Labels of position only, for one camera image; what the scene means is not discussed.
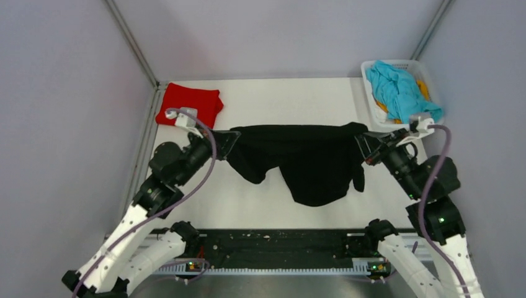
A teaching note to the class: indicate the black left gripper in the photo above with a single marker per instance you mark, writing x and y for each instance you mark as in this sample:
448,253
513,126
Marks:
225,140

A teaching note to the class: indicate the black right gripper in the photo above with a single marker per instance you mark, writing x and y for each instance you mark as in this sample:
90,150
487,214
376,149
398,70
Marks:
373,146

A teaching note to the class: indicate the black t shirt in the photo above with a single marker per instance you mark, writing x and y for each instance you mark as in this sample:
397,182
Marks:
319,163

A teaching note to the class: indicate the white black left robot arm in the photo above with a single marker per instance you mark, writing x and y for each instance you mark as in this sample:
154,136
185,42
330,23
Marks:
146,239

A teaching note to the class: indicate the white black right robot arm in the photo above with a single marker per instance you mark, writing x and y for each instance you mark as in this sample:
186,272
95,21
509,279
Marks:
434,216

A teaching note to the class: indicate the folded red t shirt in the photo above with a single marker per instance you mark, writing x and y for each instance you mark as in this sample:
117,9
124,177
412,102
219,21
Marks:
207,103

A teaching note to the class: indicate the light blue t shirt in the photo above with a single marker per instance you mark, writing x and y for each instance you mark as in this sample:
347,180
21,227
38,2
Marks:
396,88

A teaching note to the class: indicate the orange t shirt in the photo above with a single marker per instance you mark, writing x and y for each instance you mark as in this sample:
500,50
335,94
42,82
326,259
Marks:
424,91

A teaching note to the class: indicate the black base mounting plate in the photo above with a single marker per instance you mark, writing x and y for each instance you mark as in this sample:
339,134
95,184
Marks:
281,249

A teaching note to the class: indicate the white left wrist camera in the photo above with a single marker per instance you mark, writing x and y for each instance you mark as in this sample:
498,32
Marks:
184,119

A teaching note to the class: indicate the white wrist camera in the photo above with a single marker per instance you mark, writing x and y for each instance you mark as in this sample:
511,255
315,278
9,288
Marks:
184,119
419,127

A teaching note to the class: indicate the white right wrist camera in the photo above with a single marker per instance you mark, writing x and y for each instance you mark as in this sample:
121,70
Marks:
419,127

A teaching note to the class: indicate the grey slotted cable duct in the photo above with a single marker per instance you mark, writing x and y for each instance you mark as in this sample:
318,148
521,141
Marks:
360,268

